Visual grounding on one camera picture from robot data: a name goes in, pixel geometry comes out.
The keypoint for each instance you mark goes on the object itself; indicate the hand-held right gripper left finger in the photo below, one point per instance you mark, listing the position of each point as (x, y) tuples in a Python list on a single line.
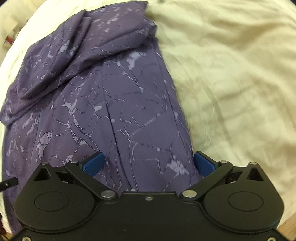
[(94, 163)]

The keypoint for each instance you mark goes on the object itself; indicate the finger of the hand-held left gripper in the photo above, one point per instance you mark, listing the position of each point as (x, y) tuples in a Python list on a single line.
[(8, 183)]

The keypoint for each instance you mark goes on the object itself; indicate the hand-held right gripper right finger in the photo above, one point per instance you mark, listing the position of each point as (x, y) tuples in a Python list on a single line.
[(203, 164)]

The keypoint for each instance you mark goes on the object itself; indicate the purple patterned hooded jacket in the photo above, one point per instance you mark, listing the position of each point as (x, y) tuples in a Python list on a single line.
[(104, 104)]

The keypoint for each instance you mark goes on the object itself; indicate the cream bedspread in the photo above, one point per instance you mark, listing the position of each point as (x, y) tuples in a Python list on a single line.
[(231, 81)]

